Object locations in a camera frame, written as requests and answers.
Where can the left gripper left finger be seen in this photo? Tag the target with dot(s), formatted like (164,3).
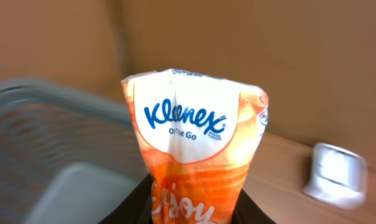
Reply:
(135,208)

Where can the orange Kleenex tissue pack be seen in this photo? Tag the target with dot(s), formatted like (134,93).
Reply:
(197,135)

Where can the white barcode scanner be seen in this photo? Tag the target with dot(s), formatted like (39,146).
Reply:
(338,177)

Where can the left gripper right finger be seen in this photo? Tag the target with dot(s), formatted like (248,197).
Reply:
(246,211)

